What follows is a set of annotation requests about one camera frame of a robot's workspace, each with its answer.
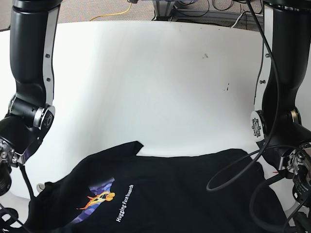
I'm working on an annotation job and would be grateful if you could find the black t-shirt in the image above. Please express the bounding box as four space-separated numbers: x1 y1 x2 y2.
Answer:
23 140 288 233

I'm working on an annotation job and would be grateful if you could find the black robot arm image-left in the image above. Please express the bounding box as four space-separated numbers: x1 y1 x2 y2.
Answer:
0 0 61 194

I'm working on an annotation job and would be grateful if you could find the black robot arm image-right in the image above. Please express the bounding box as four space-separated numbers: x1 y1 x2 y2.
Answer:
249 0 311 233

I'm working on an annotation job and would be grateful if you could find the left table grommet hole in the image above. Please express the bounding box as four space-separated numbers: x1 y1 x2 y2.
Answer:
36 183 45 193

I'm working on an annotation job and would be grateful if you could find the aluminium frame stand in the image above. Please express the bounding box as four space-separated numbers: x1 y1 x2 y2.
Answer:
152 0 243 22

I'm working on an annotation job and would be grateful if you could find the yellow cable on floor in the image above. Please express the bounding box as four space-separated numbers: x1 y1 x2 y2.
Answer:
89 1 132 22

